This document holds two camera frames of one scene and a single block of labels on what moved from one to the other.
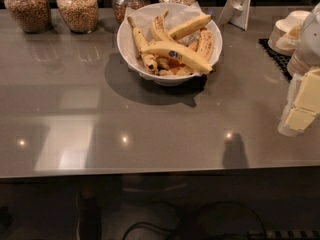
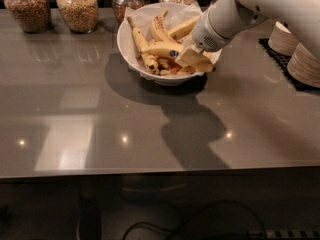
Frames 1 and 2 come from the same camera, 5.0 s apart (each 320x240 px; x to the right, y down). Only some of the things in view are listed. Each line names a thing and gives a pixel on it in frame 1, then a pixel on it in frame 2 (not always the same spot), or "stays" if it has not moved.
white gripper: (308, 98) -> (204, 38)
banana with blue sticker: (182, 52) stays
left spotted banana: (150, 61) stays
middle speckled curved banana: (158, 27) stays
